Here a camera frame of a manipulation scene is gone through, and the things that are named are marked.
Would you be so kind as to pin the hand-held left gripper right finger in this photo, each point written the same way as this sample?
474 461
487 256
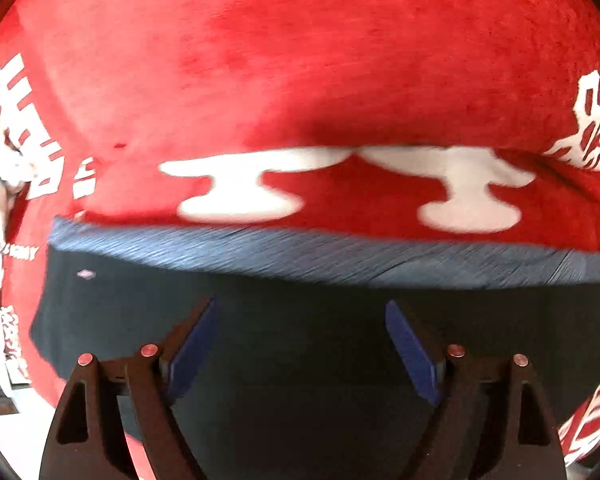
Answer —
413 355

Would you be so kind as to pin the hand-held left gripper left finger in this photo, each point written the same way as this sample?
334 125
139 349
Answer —
195 345

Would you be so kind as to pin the black pants with grey waistband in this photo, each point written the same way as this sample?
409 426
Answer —
300 360

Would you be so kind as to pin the red printed blanket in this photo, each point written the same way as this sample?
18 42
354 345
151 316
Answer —
300 60

